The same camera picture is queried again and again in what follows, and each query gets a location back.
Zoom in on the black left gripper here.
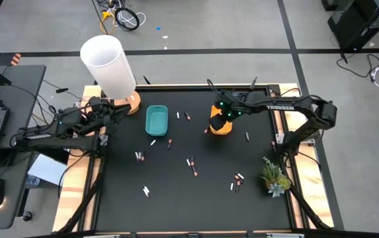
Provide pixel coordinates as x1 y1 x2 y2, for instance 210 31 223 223
85 97 133 130

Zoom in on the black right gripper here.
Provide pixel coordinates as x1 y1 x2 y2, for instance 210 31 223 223
210 97 245 132

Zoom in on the yellow plastic bin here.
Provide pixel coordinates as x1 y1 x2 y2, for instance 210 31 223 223
208 104 233 136

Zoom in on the teal plastic bin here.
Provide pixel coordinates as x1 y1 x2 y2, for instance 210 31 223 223
145 104 169 137

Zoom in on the white shade table lamp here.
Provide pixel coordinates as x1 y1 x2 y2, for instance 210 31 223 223
79 34 142 116

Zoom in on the potted succulent plant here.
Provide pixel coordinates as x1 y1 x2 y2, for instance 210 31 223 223
260 156 292 198

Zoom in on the white box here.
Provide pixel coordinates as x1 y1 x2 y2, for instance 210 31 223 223
26 153 68 186

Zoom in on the black office desk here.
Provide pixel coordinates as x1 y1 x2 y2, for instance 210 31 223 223
0 64 47 231

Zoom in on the black computer tower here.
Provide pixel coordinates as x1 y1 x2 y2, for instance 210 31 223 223
327 0 379 51

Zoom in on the black coiled floor cable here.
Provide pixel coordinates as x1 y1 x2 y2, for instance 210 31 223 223
114 7 140 32

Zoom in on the white floor cable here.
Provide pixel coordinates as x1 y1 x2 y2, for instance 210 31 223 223
118 0 147 28

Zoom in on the yellow floor cable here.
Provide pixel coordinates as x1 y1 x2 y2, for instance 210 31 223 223
100 9 117 36

